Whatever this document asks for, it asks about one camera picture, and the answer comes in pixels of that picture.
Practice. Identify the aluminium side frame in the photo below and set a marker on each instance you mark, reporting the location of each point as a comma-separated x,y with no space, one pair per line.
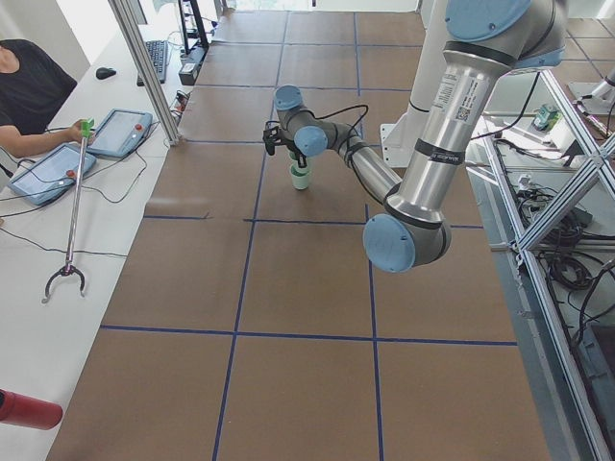
595,169

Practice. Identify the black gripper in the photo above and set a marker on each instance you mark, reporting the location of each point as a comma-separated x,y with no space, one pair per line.
300,161

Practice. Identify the near teach pendant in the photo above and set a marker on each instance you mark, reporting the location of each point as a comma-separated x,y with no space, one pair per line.
50,177

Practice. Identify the person in black shirt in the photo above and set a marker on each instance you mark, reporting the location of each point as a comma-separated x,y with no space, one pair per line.
33,89

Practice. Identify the black computer mouse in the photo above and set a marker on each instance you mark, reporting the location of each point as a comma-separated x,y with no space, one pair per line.
102,73

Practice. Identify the black computer box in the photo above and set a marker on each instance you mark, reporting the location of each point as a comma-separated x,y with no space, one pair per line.
191,65

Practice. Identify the aluminium frame post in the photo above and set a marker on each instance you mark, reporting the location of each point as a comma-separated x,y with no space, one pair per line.
127,23

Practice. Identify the black keyboard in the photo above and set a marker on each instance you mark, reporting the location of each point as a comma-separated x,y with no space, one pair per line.
158,53

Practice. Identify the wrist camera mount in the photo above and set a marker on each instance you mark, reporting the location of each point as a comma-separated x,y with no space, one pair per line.
273,137

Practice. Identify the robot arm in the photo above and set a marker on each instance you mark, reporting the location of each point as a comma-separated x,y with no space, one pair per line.
476,42

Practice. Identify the far teach pendant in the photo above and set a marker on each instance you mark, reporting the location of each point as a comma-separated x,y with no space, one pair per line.
120,133

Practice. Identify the teach pendant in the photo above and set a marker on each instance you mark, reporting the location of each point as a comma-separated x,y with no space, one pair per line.
120,133
50,177

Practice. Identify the red bottle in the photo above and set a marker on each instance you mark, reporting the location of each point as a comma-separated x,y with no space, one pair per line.
20,410

